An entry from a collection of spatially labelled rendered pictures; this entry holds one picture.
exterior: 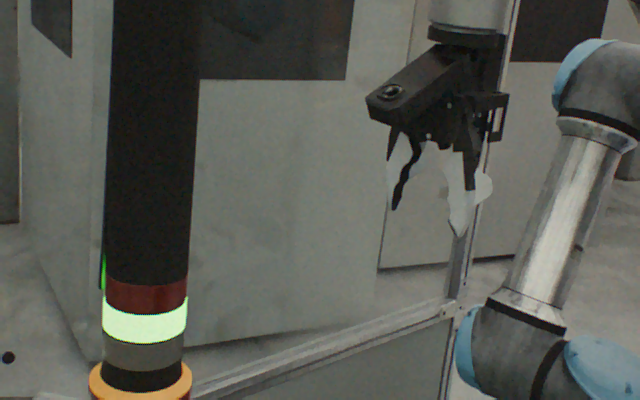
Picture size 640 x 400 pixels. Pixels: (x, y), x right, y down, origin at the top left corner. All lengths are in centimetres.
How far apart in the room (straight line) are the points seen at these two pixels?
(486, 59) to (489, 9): 7
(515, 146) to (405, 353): 300
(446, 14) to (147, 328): 57
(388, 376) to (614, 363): 74
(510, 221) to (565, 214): 368
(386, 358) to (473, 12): 107
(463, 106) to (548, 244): 41
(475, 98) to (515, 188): 397
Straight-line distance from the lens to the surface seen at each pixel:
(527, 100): 469
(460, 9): 84
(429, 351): 190
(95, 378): 37
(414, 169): 94
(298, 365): 158
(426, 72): 83
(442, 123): 86
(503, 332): 120
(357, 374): 173
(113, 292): 34
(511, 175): 477
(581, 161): 122
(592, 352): 118
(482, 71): 89
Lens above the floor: 177
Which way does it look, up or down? 18 degrees down
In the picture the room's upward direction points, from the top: 6 degrees clockwise
